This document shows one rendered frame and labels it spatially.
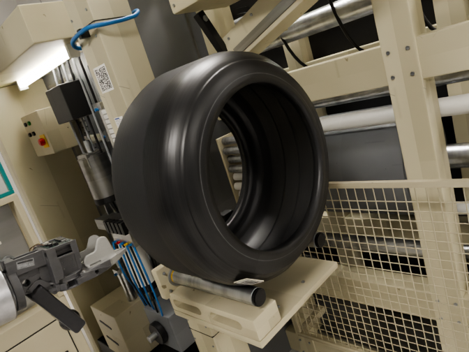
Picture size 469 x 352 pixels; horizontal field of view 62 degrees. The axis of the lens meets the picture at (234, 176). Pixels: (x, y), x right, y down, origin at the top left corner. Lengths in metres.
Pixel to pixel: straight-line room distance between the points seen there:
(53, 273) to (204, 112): 0.41
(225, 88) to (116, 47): 0.44
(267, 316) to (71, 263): 0.48
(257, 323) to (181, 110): 0.52
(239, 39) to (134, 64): 0.35
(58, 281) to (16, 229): 0.70
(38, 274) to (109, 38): 0.69
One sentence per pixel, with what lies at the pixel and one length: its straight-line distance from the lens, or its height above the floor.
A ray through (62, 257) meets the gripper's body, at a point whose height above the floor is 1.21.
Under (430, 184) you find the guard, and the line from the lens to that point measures 1.14.
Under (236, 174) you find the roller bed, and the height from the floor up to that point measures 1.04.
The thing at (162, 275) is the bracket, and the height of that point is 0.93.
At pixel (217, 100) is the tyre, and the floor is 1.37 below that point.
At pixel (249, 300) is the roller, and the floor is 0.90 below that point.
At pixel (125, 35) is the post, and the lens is 1.22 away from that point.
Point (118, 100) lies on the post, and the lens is 1.19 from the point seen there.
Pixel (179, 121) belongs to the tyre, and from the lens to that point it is 0.79.
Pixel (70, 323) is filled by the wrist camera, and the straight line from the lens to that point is 0.80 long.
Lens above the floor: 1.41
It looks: 14 degrees down
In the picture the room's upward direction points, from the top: 18 degrees counter-clockwise
